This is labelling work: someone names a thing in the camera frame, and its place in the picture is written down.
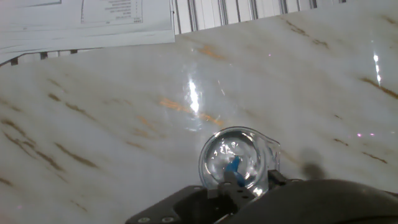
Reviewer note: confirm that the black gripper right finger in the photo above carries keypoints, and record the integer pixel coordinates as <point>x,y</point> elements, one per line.
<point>276,179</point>

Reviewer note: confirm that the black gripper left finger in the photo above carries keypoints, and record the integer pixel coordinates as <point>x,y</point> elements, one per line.
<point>233,189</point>

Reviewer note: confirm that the blue stirring rod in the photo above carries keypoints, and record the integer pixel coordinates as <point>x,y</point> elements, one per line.
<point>234,166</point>

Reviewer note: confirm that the clear glass beaker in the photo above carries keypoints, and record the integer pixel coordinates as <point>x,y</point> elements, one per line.
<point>217,155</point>

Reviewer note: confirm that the white marble pattern sheet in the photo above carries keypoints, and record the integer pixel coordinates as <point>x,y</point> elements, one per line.
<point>109,124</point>

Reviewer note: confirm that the white paper sheet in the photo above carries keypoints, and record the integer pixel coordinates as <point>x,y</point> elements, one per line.
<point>77,18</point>
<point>37,49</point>

